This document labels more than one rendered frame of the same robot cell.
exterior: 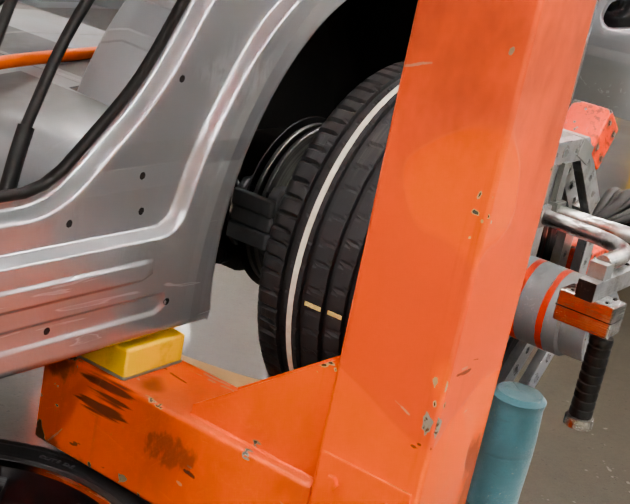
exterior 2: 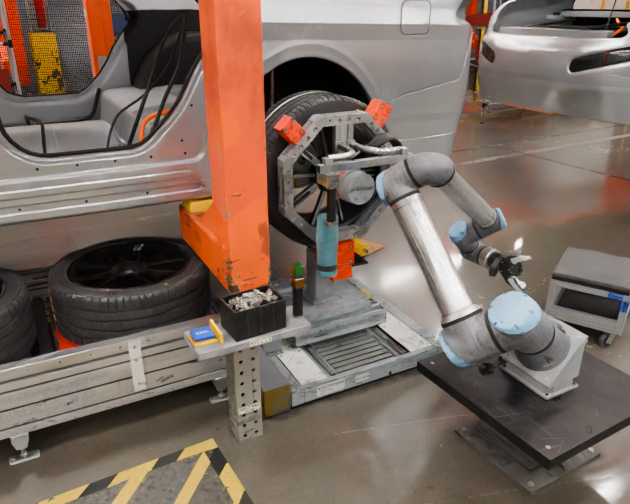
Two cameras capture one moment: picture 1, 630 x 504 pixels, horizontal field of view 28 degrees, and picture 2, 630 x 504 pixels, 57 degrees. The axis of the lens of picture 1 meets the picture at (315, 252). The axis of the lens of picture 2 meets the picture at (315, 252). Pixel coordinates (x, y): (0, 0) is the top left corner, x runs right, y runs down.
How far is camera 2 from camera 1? 1.45 m
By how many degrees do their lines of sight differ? 29
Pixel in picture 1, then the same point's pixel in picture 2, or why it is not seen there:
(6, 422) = not seen: hidden behind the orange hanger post
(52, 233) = (144, 160)
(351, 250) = not seen: hidden behind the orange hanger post
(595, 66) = (567, 93)
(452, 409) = (235, 209)
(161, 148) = (188, 130)
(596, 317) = (324, 179)
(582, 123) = (372, 107)
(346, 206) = not seen: hidden behind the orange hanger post
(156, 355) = (205, 205)
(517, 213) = (244, 135)
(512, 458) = (323, 241)
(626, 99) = (585, 108)
